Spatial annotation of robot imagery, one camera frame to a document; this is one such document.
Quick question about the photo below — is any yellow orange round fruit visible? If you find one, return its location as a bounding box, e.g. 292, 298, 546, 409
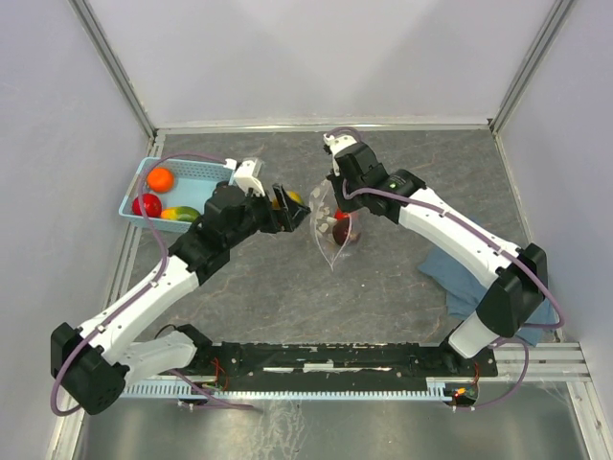
272, 191, 304, 210

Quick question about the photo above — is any red bell pepper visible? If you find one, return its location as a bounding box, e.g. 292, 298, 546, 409
334, 209, 352, 225

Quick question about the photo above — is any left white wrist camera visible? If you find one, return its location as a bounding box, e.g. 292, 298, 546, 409
224, 157, 265, 197

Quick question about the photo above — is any blue cloth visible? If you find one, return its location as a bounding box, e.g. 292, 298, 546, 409
418, 245, 559, 346

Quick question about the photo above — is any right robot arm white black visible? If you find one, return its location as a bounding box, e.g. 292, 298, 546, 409
324, 134, 548, 375

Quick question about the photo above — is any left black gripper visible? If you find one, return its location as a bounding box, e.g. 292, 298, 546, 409
225, 183, 311, 248

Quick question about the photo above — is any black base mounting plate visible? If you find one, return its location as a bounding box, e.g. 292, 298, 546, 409
167, 324, 498, 396

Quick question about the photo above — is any red apple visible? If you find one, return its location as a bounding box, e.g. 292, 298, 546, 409
131, 194, 163, 219

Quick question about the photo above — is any clear zip top bag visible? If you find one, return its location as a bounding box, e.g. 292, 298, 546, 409
308, 180, 362, 271

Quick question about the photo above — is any light blue cable duct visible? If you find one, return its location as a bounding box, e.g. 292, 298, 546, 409
121, 378, 452, 403

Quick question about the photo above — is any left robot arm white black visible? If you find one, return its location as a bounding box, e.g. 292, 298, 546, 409
51, 184, 310, 417

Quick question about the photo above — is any green yellow mango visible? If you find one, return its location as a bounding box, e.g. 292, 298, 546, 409
160, 206, 200, 222

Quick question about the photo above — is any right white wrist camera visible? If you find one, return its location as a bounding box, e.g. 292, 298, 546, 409
323, 133, 357, 156

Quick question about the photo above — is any light blue plastic basket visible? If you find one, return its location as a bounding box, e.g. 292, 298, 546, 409
119, 157, 238, 234

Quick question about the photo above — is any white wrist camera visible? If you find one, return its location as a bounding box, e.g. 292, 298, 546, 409
224, 157, 265, 197
323, 133, 357, 156

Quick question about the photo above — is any dark purple fruit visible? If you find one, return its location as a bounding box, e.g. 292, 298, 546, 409
332, 219, 350, 246

